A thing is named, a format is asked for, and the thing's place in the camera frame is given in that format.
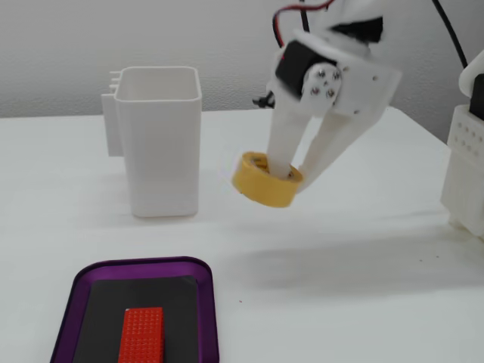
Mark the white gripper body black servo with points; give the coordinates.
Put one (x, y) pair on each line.
(364, 88)

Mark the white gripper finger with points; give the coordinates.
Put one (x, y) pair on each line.
(283, 140)
(332, 143)

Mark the yellow tape roll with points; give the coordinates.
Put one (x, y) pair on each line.
(261, 189)

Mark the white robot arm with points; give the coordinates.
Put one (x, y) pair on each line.
(355, 15)

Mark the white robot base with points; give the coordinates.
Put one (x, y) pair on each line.
(467, 170)

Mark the white plastic box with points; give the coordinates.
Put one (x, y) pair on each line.
(162, 151)

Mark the purple metal tray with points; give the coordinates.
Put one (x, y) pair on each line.
(207, 321)

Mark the red studded block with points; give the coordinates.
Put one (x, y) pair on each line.
(143, 336)

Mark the black tray mat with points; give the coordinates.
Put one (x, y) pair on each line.
(102, 321)

